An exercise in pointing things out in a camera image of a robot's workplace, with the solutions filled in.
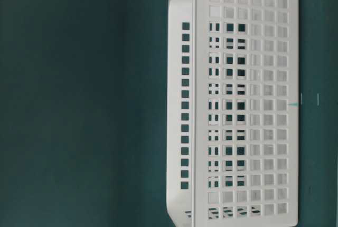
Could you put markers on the white perforated plastic basket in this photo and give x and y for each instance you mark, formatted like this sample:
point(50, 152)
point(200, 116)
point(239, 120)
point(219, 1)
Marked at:
point(232, 138)

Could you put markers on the light green tape strip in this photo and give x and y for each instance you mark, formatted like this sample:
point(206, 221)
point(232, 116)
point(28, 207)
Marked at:
point(293, 104)

